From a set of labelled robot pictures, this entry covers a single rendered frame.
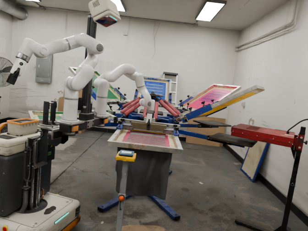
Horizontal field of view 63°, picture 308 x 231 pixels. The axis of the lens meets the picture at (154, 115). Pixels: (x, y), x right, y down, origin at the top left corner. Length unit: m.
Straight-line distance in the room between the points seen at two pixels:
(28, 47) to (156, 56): 5.15
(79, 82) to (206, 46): 5.34
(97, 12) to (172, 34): 4.90
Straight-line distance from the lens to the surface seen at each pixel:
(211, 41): 6.82
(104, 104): 2.18
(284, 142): 2.67
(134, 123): 2.50
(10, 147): 2.22
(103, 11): 1.91
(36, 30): 7.40
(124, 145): 1.94
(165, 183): 2.13
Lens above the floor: 1.47
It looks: 8 degrees down
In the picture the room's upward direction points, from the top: 6 degrees clockwise
